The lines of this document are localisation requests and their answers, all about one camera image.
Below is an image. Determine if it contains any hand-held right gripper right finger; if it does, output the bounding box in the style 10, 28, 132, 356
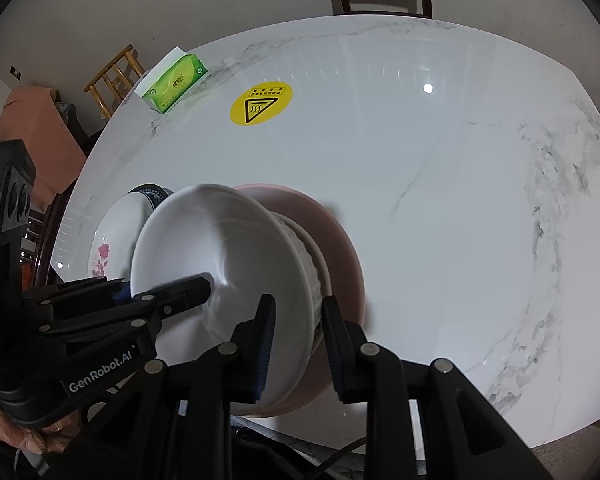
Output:
321, 295, 543, 480

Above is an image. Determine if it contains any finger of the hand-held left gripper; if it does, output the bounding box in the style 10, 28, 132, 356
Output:
37, 272, 215, 341
22, 276, 133, 311

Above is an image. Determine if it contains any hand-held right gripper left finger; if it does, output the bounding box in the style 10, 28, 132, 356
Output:
87, 294, 277, 480

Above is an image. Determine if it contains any plain white bowl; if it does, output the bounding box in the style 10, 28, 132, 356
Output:
130, 184, 331, 408

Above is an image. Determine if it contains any white plate with pink flowers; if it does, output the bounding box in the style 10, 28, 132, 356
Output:
87, 191, 156, 281

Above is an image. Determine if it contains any blue and white patterned plate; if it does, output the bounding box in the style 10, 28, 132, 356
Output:
130, 183, 175, 211

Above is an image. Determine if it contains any person's left hand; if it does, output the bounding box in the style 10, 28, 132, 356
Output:
0, 404, 87, 456

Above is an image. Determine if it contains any green tissue box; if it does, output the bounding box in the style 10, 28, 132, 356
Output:
134, 46, 208, 115

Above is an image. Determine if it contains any round yellow warning sticker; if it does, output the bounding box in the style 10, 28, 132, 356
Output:
229, 81, 294, 126

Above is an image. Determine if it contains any light bamboo chair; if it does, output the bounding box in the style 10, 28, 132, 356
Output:
84, 44, 147, 121

